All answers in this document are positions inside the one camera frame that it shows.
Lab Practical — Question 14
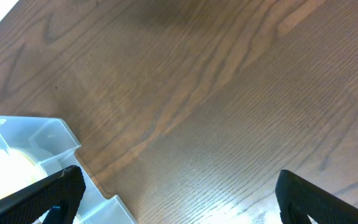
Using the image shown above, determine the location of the clear plastic storage bin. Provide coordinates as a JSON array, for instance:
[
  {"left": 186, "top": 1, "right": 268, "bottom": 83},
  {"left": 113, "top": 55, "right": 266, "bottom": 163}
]
[{"left": 0, "top": 116, "right": 135, "bottom": 223}]

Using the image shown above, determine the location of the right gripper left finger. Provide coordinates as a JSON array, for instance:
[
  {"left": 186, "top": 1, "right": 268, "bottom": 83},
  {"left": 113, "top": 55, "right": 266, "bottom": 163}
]
[{"left": 0, "top": 165, "right": 86, "bottom": 224}]

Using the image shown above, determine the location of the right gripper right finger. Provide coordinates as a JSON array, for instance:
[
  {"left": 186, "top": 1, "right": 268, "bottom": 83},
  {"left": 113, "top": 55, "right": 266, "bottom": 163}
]
[{"left": 275, "top": 170, "right": 358, "bottom": 224}]

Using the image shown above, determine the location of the yellow small bowl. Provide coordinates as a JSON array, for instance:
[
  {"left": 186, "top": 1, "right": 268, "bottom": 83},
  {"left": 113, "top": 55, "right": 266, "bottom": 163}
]
[{"left": 0, "top": 148, "right": 47, "bottom": 199}]

